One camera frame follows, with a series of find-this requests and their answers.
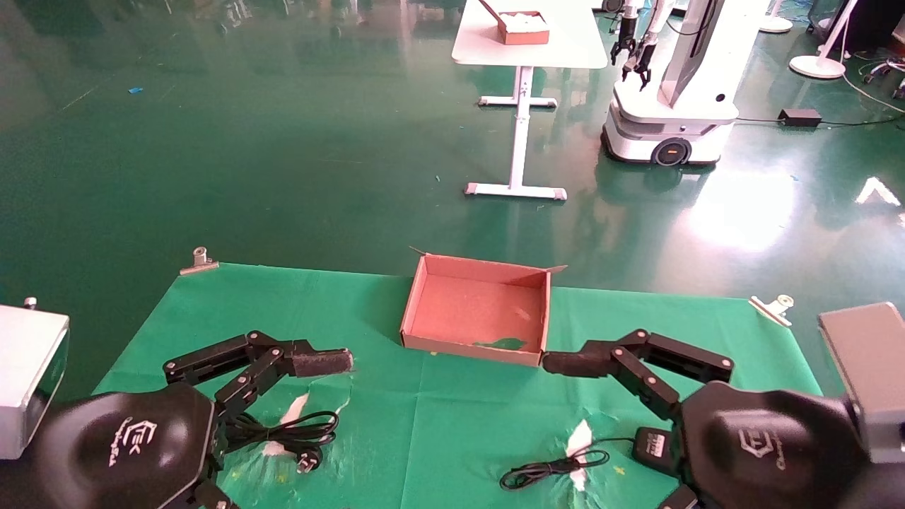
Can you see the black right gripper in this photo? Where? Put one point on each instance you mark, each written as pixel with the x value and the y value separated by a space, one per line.
pixel 771 445

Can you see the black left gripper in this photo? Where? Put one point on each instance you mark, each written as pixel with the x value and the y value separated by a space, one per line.
pixel 120 445

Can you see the open brown cardboard box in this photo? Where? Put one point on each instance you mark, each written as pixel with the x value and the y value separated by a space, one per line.
pixel 481 311

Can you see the small brown cardboard box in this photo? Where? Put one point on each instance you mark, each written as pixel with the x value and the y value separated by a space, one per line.
pixel 527 35

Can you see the silver binder clip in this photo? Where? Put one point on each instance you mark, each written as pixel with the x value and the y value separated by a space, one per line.
pixel 199 263
pixel 771 309

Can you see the green table cloth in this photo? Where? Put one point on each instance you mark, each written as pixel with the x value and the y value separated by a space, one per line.
pixel 438 424

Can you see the white wheeled robot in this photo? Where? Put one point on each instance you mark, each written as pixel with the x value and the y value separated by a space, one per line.
pixel 679 106

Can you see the black floor power brick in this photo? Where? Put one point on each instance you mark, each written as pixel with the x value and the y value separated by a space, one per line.
pixel 800 116

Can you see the black gripper of distant robot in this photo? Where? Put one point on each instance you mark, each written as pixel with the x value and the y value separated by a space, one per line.
pixel 623 46
pixel 640 65

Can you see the white round floor stand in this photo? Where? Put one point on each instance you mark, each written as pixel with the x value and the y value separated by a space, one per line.
pixel 775 25
pixel 816 67

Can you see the white crumpled paper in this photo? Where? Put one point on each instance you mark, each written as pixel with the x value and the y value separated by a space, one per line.
pixel 524 21

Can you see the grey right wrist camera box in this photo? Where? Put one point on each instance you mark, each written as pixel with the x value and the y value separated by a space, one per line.
pixel 873 375

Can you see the white pedestal table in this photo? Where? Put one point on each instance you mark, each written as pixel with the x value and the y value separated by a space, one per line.
pixel 565 46

